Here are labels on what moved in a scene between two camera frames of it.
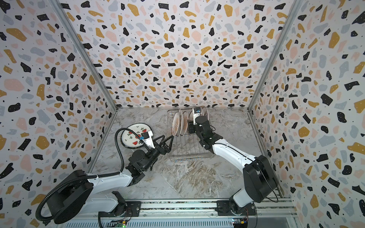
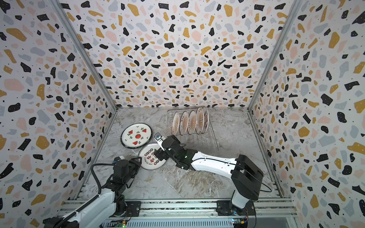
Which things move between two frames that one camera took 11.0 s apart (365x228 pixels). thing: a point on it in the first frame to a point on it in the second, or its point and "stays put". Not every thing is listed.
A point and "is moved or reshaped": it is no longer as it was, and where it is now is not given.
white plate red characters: [190, 117] is moved or reshaped
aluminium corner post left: [71, 30] stays put
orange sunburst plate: [175, 124] stays put
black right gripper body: [198, 121] to [163, 151]
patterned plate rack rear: [205, 110] stays put
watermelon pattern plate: [130, 139] stays put
